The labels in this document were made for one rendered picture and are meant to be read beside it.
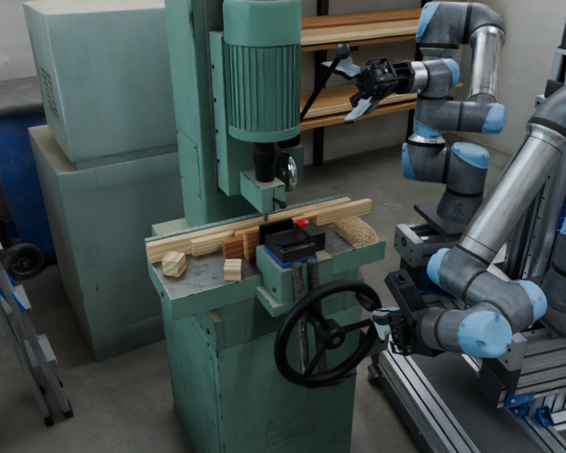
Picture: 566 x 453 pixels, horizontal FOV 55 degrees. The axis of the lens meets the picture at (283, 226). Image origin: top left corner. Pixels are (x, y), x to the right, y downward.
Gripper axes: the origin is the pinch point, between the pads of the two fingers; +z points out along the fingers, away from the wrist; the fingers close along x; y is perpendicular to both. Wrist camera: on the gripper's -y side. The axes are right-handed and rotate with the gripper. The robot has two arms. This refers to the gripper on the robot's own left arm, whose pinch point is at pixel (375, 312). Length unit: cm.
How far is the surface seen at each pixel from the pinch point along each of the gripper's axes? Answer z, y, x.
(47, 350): 120, 0, -69
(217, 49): 19, -69, -13
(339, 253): 20.3, -12.9, 6.0
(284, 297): 12.2, -7.5, -15.1
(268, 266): 15.3, -15.0, -15.9
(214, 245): 32.2, -22.7, -22.5
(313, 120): 216, -85, 118
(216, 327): 25.7, -3.4, -28.8
